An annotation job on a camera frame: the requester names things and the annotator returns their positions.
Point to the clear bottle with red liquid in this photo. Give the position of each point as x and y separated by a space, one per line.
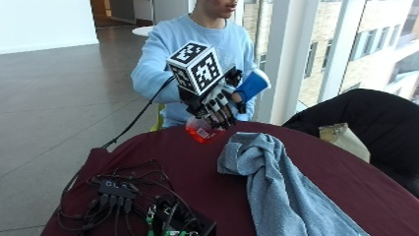
202 132

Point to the blue and white cup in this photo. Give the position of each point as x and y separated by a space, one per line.
252 85

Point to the white cube with black markers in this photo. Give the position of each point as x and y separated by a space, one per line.
196 67

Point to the yellow-green chair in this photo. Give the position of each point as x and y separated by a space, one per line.
160 118

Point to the maroon tablecloth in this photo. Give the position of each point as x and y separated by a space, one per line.
210 177

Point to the white window pillar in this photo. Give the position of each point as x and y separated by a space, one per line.
287 59

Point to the the person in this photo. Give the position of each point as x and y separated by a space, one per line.
206 36

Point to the grey towel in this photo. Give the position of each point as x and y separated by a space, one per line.
280 187

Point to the white round table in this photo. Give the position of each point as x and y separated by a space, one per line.
143 31

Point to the beige bag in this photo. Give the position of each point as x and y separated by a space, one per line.
345 141

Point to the black usb hub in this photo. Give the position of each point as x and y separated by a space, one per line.
118 189

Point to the black jacket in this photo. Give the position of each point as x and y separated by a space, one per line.
372 124

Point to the black electronics box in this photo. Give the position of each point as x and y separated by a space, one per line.
186 223

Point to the beige building outside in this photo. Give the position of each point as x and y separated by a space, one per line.
349 42

